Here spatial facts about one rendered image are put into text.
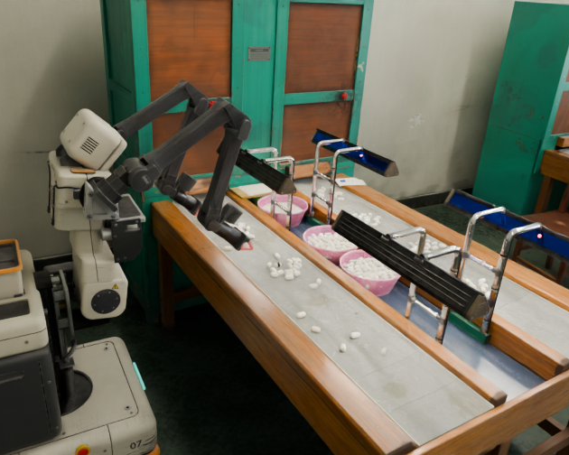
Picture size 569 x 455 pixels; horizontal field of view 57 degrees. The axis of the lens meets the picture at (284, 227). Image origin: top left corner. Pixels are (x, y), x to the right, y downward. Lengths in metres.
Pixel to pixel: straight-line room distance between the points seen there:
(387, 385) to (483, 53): 3.80
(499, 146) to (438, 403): 3.35
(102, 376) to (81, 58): 1.85
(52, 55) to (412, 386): 2.62
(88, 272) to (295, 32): 1.66
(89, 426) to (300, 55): 2.04
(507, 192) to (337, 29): 2.29
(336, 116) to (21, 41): 1.79
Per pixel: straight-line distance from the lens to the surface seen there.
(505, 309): 2.21
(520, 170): 4.66
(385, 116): 4.46
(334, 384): 1.62
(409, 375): 1.75
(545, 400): 1.92
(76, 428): 2.23
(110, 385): 2.38
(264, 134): 2.95
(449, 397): 1.71
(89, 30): 3.41
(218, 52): 2.75
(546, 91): 4.50
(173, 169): 2.23
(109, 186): 1.72
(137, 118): 2.14
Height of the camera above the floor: 1.82
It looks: 25 degrees down
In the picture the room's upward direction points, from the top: 4 degrees clockwise
